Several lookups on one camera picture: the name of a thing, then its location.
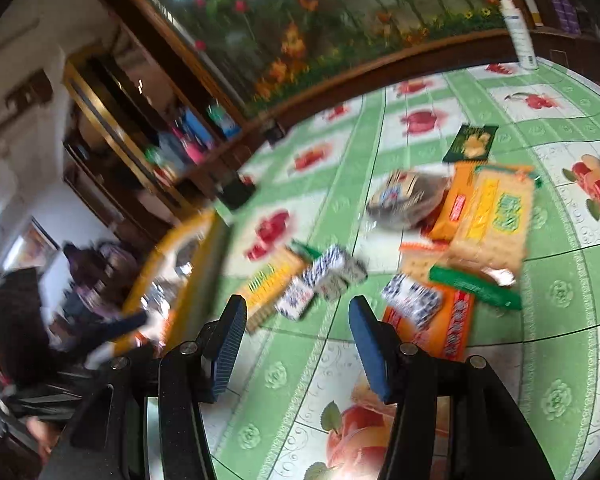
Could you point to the black cup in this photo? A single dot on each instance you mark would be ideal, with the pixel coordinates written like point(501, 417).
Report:
point(273, 132)
point(234, 191)

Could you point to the framed wall painting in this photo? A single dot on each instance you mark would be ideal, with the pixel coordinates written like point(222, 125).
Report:
point(32, 248)

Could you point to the dark green snack packet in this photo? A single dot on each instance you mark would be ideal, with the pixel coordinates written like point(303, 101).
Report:
point(471, 144)

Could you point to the white spray bottle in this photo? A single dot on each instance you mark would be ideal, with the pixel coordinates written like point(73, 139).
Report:
point(519, 34)

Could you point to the purple bottles on shelf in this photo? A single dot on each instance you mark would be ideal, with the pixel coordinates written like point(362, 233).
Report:
point(567, 17)

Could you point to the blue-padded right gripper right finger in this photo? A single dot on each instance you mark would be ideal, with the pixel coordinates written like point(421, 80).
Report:
point(489, 437)

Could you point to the black cup far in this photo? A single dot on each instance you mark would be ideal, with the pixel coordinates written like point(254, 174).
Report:
point(273, 132)

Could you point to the blue thermos bottle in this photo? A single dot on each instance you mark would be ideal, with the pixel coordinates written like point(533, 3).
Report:
point(193, 124)

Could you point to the seated person in background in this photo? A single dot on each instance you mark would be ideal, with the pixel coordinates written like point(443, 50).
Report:
point(103, 276)

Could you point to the orange cheese biscuit pack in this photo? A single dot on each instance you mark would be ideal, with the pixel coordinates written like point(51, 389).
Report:
point(456, 202)

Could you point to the blue white candy cube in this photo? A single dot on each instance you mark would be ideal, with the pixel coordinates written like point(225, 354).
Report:
point(416, 302)
point(296, 298)
point(333, 272)

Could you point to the orange red biscuit pack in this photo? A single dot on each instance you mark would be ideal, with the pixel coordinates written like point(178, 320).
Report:
point(446, 335)

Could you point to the yellow green cracker pack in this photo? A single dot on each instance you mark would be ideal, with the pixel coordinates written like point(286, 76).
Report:
point(263, 289)

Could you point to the dark bread clear bag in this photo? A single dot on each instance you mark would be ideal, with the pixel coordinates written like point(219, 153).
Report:
point(406, 198)

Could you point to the green Weidan cracker pack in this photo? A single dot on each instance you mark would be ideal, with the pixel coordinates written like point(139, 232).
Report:
point(486, 254)

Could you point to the pink bottle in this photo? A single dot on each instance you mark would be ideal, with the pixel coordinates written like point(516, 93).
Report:
point(192, 149)

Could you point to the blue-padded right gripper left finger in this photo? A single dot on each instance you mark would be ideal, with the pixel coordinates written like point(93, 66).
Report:
point(197, 371)

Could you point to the yellow cardboard tray box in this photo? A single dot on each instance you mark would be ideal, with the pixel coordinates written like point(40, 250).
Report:
point(176, 283)

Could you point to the black cup near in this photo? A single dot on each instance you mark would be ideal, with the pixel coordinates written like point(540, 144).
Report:
point(234, 191)

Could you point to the green fruit pattern tablecloth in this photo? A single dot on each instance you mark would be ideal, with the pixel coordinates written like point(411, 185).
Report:
point(299, 404)

